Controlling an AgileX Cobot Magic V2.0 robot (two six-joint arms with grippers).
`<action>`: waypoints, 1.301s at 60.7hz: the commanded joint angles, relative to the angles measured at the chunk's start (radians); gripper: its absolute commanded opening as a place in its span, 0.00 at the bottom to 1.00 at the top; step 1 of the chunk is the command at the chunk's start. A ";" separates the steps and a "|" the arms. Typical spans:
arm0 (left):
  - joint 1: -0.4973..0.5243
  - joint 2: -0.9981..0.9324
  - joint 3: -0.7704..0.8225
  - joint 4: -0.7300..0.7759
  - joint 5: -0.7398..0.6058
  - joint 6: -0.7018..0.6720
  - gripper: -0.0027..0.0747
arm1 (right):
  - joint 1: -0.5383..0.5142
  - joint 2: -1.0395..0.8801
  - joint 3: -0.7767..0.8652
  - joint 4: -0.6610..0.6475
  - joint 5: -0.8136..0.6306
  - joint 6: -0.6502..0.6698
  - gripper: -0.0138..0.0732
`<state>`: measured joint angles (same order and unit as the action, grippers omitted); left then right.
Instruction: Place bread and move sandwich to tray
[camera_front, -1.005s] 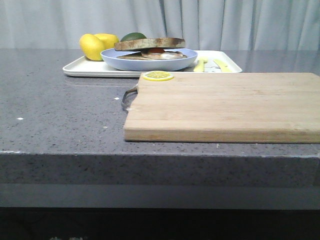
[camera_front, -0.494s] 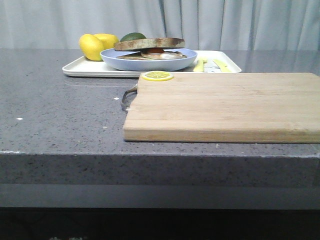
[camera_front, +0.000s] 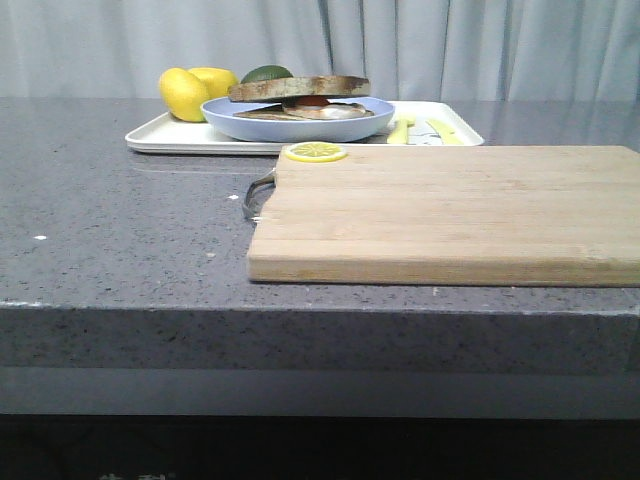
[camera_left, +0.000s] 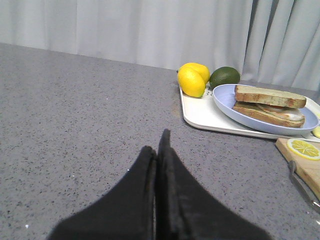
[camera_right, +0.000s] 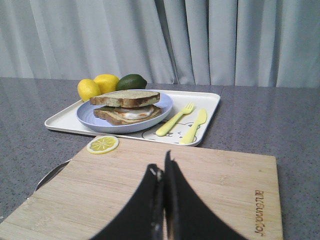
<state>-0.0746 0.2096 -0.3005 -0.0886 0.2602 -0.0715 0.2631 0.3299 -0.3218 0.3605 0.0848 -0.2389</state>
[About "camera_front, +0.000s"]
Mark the rear yellow lemon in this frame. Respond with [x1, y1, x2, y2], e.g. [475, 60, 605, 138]
[188, 67, 239, 99]

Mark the green lime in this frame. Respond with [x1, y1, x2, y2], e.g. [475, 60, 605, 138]
[241, 65, 293, 83]

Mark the yellow lemon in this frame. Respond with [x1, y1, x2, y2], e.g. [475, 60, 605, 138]
[188, 67, 239, 99]
[158, 67, 209, 123]

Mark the yellow plastic knife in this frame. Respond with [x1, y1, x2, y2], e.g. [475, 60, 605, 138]
[426, 118, 464, 145]

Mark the white rectangular tray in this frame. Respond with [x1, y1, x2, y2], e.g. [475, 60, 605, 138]
[125, 101, 485, 156]

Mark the light blue round plate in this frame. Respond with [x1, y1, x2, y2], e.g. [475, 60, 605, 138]
[201, 97, 395, 143]

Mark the white curtain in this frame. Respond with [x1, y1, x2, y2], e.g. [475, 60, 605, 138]
[1, 1, 639, 102]

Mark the front yellow lemon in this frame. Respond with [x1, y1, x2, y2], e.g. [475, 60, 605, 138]
[158, 67, 209, 123]

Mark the bread slice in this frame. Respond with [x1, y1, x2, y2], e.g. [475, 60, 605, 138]
[228, 75, 371, 102]
[232, 107, 376, 122]

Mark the lemon slice toy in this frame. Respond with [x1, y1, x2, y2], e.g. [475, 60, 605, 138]
[283, 141, 348, 163]

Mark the wooden cutting board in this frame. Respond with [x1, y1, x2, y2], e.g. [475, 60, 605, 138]
[247, 145, 639, 287]

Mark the fried egg toy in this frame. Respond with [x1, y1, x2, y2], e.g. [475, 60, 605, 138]
[282, 96, 372, 120]

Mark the yellow plastic fork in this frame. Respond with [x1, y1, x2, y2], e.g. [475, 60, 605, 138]
[386, 113, 415, 145]

